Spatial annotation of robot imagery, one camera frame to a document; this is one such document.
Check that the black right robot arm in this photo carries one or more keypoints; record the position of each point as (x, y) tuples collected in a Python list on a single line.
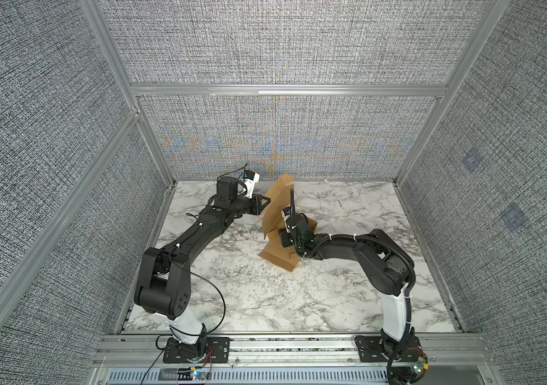
[(388, 268)]

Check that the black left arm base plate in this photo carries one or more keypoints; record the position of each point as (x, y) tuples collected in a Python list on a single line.
[(206, 349)]

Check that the aluminium front rail frame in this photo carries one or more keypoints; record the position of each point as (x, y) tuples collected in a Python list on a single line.
[(287, 358)]

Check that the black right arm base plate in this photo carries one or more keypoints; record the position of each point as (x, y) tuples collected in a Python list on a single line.
[(376, 349)]

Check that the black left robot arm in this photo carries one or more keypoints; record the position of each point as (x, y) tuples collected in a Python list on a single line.
[(164, 279)]

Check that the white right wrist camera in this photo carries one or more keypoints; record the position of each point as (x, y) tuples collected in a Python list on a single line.
[(288, 217)]

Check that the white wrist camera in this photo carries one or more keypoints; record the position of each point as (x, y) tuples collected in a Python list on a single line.
[(288, 217), (250, 179)]

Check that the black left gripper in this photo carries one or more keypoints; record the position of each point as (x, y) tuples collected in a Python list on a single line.
[(257, 208)]

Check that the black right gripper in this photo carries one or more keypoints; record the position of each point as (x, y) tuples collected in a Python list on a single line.
[(282, 237)]

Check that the aluminium enclosure frame bars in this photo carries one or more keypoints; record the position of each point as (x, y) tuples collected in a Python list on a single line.
[(67, 101)]

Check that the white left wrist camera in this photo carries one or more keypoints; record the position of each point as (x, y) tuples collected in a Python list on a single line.
[(250, 179)]

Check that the brown cardboard box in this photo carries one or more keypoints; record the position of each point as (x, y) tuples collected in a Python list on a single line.
[(273, 221)]

